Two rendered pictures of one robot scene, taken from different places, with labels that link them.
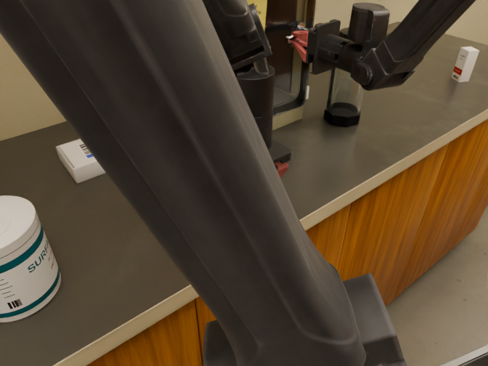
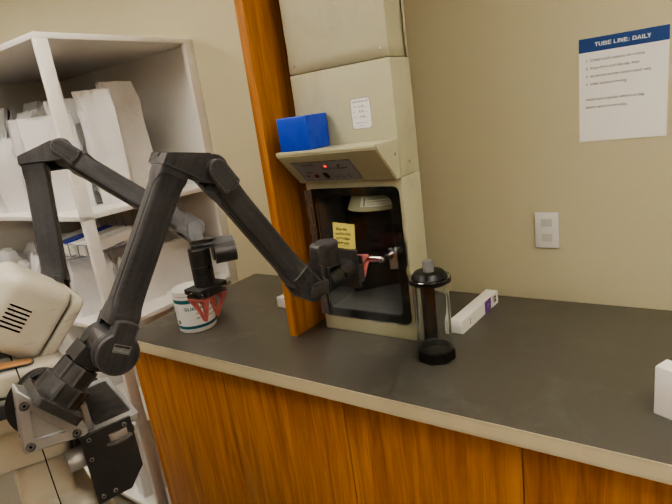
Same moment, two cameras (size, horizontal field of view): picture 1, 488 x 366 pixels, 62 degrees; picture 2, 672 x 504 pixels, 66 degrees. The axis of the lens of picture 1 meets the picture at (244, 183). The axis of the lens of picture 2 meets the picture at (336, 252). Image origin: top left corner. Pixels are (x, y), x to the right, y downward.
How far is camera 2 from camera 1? 1.49 m
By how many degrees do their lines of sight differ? 69
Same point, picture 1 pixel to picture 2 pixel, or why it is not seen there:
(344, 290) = (55, 273)
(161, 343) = (209, 392)
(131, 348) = (195, 378)
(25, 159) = not seen: hidden behind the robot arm
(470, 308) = not seen: outside the picture
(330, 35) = (344, 259)
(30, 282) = (184, 315)
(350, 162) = (356, 374)
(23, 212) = not seen: hidden behind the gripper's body
